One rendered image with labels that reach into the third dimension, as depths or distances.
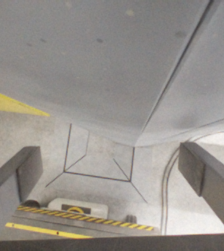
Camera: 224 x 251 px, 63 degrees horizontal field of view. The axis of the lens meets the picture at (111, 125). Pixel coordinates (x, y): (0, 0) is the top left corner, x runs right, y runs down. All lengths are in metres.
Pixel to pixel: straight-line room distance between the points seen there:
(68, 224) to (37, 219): 0.11
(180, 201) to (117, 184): 0.31
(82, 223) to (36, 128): 0.60
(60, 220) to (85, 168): 0.33
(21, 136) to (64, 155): 0.28
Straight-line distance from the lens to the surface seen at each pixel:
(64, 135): 0.99
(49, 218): 0.71
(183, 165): 0.17
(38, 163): 0.17
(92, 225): 0.68
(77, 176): 0.97
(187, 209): 1.01
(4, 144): 1.17
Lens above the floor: 0.94
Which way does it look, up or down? 80 degrees down
